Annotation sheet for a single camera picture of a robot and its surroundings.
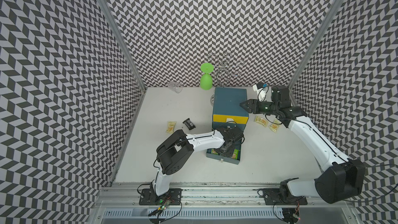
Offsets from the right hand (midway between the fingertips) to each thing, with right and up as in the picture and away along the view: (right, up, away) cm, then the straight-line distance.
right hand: (244, 106), depth 77 cm
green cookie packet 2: (-3, -26, +7) cm, 27 cm away
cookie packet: (+16, -10, +22) cm, 29 cm away
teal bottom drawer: (-9, -28, +4) cm, 30 cm away
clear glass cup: (-44, +15, +45) cm, 65 cm away
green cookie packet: (-15, -25, +7) cm, 30 cm away
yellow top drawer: (-4, -7, +2) cm, 8 cm away
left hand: (-9, -27, +9) cm, 29 cm away
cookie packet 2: (-41, -13, +19) cm, 47 cm away
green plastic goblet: (-19, +15, +13) cm, 28 cm away
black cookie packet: (-30, -12, +21) cm, 39 cm away
